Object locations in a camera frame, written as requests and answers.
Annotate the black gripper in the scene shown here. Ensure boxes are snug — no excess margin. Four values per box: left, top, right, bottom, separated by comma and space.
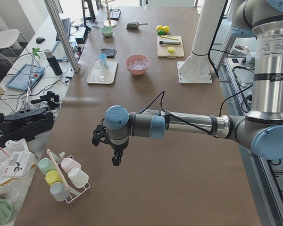
92, 119, 129, 166

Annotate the steel ice scoop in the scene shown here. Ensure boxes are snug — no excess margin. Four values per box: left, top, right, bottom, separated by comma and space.
126, 22, 148, 30

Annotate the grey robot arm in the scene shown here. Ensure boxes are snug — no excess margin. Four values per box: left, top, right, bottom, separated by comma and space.
92, 0, 283, 166

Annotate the pink cup in rack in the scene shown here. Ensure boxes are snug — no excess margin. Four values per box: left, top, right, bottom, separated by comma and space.
61, 157, 81, 174

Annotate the white cup in rack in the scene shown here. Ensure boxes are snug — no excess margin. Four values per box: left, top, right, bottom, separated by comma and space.
68, 167, 89, 188

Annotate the yellow cup in rack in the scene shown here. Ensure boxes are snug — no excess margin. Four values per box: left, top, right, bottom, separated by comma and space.
45, 170, 62, 186

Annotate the green cup in rack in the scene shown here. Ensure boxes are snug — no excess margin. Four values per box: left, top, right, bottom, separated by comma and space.
38, 158, 56, 176

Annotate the grey cup in rack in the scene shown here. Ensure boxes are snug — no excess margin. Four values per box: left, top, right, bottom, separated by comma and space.
50, 182, 70, 202

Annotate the clear ice cubes pile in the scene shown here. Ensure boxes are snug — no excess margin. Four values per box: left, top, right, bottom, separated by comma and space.
127, 57, 149, 70

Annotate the light blue cup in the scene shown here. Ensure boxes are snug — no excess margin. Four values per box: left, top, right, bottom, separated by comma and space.
98, 53, 107, 67

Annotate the cream serving tray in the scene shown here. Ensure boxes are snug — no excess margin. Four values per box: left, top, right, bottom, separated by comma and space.
86, 58, 118, 85

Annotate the pink bowl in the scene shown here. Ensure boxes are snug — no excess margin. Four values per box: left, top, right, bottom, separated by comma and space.
125, 54, 150, 75

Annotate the clear wine glass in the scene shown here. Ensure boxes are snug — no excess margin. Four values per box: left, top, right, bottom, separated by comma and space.
93, 55, 105, 82

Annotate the black equipment case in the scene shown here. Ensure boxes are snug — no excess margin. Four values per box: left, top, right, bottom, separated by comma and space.
0, 107, 54, 147

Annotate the white product box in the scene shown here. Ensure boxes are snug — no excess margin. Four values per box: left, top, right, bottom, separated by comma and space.
2, 151, 35, 178

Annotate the folded grey cloth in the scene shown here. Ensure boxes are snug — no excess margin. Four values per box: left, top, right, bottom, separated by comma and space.
101, 48, 117, 58

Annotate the wooden cutting board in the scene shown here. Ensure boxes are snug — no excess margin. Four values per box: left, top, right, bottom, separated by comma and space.
157, 35, 184, 58

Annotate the black water bottle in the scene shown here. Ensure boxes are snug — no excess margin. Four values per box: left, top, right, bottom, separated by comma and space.
44, 49, 63, 76

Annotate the blue teach pendant tablet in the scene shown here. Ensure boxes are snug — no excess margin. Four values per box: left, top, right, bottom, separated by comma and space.
5, 64, 45, 91

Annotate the green bowl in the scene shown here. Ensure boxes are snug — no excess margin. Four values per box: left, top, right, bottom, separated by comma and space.
100, 26, 114, 37

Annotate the half lemon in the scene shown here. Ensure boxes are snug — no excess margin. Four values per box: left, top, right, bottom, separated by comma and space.
167, 47, 175, 53

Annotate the steel muddler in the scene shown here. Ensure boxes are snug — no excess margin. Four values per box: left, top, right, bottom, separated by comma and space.
159, 40, 181, 45

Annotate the yellow plastic knife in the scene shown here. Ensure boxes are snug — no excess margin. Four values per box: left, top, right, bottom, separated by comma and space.
160, 35, 178, 40

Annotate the wooden mug tree stand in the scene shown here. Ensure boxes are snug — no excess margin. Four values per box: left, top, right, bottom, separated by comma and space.
100, 0, 117, 27

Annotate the black computer mouse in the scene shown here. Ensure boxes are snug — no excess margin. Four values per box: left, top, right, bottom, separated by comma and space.
36, 37, 46, 44

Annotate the black keyboard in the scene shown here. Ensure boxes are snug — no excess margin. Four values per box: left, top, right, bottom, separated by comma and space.
60, 18, 71, 39

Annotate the white chair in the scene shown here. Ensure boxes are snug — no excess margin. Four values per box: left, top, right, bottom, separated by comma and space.
0, 29, 29, 57

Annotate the white wire cup rack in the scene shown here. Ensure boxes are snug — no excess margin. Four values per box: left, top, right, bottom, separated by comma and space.
52, 152, 91, 204

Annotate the wooden rack handle stick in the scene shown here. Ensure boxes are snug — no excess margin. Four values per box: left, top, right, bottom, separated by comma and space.
46, 149, 70, 191

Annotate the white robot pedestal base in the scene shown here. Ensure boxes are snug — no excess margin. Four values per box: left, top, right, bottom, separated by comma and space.
177, 0, 228, 84

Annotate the aluminium frame post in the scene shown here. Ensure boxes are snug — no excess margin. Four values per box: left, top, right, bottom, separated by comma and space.
44, 0, 79, 73

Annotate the black tray frame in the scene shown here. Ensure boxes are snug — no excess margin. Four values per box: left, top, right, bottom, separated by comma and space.
109, 8, 121, 20

